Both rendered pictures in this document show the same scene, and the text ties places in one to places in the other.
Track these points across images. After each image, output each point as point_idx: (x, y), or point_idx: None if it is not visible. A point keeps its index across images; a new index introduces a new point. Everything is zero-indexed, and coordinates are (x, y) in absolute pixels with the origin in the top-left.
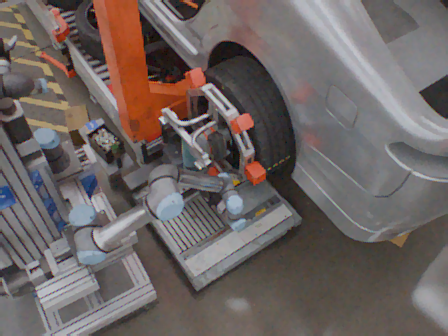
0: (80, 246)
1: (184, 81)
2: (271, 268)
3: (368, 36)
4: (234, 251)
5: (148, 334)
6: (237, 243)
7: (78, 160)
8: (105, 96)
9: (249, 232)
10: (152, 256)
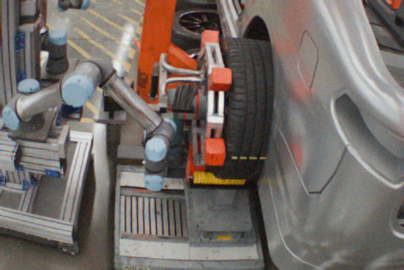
0: (8, 103)
1: None
2: None
3: None
4: (173, 259)
5: (53, 268)
6: (181, 254)
7: (71, 73)
8: None
9: (201, 253)
10: (99, 221)
